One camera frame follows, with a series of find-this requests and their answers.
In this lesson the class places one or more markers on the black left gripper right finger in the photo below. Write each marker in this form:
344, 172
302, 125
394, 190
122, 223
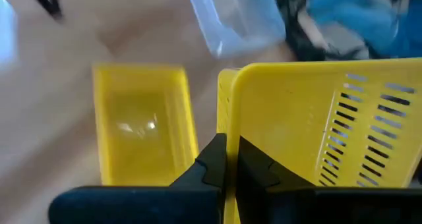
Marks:
263, 197

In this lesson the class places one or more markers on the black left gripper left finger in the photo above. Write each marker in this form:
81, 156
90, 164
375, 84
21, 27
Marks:
198, 197

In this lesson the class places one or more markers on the yellow slotted plastic basket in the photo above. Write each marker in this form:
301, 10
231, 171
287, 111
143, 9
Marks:
141, 125
283, 118

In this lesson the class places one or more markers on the person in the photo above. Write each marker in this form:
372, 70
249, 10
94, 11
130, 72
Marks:
356, 16

